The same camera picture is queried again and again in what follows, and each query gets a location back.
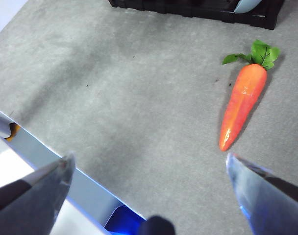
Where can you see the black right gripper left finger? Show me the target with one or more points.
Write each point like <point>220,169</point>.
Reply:
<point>36,200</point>

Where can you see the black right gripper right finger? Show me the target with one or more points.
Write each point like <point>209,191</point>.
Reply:
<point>266,200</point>

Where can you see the orange carrot with green leaves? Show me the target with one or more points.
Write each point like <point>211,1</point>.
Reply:
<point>244,98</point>

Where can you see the blue plate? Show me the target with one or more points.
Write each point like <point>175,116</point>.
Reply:
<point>245,5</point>

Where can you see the black plate rack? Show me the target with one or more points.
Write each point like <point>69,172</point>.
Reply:
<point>188,8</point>

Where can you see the pale grey table edge rail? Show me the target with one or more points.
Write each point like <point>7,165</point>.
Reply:
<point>90,193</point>

